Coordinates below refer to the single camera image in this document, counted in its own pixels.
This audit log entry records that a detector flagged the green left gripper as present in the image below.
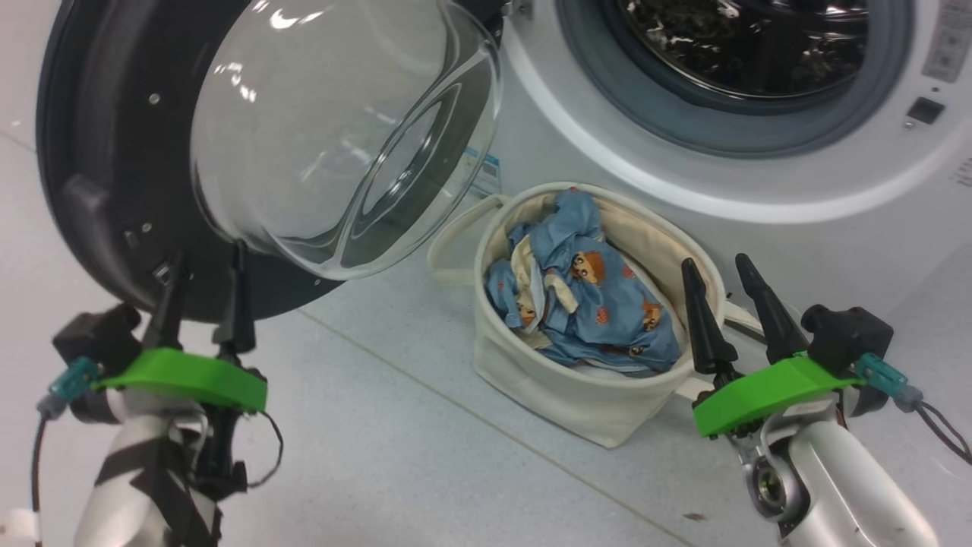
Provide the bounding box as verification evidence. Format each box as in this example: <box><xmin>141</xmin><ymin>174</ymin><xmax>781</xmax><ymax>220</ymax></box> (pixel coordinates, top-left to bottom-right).
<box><xmin>95</xmin><ymin>240</ymin><xmax>269</xmax><ymax>426</ymax></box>

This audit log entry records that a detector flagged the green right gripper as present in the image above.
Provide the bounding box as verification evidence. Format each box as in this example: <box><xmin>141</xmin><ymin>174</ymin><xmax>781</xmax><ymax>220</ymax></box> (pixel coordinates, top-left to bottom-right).
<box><xmin>680</xmin><ymin>253</ymin><xmax>863</xmax><ymax>440</ymax></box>

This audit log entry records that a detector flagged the blue cartoon print garment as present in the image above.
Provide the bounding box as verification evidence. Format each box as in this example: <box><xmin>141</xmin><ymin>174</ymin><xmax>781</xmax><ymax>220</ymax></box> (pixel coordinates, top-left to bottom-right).
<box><xmin>486</xmin><ymin>190</ymin><xmax>683</xmax><ymax>374</ymax></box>

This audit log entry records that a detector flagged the black round glass washer door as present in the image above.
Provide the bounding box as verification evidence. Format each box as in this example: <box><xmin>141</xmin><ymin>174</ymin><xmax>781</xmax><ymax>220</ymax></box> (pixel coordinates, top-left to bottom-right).
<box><xmin>36</xmin><ymin>0</ymin><xmax>506</xmax><ymax>324</ymax></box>

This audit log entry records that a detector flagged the white front-load washing machine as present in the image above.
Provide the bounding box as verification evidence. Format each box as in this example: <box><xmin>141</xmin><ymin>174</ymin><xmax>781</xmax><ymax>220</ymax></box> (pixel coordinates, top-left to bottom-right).
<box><xmin>456</xmin><ymin>0</ymin><xmax>972</xmax><ymax>335</ymax></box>

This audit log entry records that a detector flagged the stainless steel washing machine drum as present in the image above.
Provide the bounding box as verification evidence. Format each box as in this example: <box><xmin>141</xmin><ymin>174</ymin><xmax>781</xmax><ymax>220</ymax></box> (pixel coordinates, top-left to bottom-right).
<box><xmin>615</xmin><ymin>0</ymin><xmax>870</xmax><ymax>100</ymax></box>

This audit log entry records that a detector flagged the cream fabric laundry basket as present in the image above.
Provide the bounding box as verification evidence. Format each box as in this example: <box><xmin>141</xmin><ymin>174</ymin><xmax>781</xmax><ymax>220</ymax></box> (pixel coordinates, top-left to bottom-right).
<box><xmin>427</xmin><ymin>182</ymin><xmax>768</xmax><ymax>449</ymax></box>

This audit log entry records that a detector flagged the blue energy label sticker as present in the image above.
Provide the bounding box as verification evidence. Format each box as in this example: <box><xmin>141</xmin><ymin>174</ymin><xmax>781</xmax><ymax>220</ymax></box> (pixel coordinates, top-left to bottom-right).
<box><xmin>462</xmin><ymin>147</ymin><xmax>503</xmax><ymax>198</ymax></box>

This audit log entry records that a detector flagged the grey warning label sticker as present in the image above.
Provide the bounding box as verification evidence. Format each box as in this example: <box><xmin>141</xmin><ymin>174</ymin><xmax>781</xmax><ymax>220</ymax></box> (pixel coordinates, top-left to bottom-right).
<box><xmin>921</xmin><ymin>0</ymin><xmax>972</xmax><ymax>84</ymax></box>

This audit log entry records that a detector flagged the left camera cable teal connector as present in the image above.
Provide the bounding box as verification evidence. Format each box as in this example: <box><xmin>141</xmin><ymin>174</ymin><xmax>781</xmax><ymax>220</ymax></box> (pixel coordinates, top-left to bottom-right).
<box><xmin>30</xmin><ymin>357</ymin><xmax>101</xmax><ymax>533</ymax></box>

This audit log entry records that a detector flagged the camera cable teal connector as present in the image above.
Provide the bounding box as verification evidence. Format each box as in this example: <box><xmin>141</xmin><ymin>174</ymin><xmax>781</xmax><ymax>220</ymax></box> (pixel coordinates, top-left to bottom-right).
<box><xmin>854</xmin><ymin>353</ymin><xmax>972</xmax><ymax>466</ymax></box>
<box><xmin>30</xmin><ymin>357</ymin><xmax>101</xmax><ymax>533</ymax></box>

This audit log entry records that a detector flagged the thin black loop cable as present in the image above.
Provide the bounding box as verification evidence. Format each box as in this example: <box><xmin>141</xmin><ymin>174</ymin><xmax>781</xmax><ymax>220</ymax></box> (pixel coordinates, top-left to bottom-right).
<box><xmin>241</xmin><ymin>410</ymin><xmax>285</xmax><ymax>489</ymax></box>

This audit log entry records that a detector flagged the right camera cable teal connector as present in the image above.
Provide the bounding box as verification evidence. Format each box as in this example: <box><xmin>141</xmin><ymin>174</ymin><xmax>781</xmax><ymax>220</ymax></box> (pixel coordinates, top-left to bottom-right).
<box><xmin>854</xmin><ymin>353</ymin><xmax>972</xmax><ymax>466</ymax></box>

